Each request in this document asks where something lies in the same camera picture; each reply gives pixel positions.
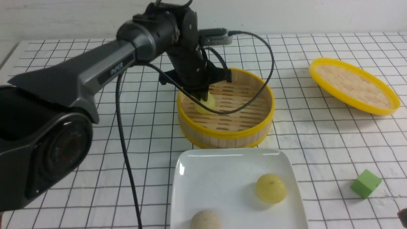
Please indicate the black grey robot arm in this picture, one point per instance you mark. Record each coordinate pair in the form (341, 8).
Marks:
(47, 115)

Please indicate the beige steamed bun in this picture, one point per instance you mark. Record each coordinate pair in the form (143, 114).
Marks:
(206, 220)

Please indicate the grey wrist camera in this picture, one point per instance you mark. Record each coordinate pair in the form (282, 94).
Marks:
(215, 36)

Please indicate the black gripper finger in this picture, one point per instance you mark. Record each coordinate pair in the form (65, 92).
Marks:
(201, 94)

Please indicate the yellow steamed bun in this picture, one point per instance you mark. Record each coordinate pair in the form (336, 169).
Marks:
(271, 189)
(210, 103)

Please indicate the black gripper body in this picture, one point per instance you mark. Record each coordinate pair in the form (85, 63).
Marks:
(193, 71)

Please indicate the green cube block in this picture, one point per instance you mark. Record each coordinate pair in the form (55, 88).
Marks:
(365, 184)

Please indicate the yellow rimmed bamboo steamer lid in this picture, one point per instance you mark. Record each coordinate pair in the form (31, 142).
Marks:
(354, 86)

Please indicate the white square plate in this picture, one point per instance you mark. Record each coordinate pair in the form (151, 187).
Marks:
(224, 181)

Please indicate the yellow rimmed bamboo steamer basket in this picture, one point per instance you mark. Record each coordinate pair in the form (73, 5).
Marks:
(245, 129)

